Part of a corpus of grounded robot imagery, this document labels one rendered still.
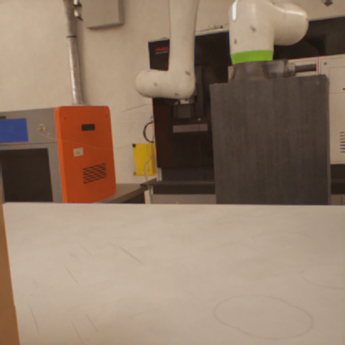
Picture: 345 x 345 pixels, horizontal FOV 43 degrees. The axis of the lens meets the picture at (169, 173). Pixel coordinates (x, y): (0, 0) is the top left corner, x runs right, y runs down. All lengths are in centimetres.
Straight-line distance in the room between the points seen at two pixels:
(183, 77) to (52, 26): 242
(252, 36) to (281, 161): 37
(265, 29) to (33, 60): 290
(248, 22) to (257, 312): 108
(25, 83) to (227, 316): 379
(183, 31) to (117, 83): 199
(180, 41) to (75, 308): 134
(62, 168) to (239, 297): 144
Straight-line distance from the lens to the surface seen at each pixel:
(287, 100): 128
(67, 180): 181
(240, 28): 138
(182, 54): 166
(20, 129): 191
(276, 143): 129
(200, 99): 217
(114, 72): 362
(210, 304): 41
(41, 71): 399
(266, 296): 42
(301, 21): 151
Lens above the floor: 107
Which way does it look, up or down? 7 degrees down
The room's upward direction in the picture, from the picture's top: 4 degrees counter-clockwise
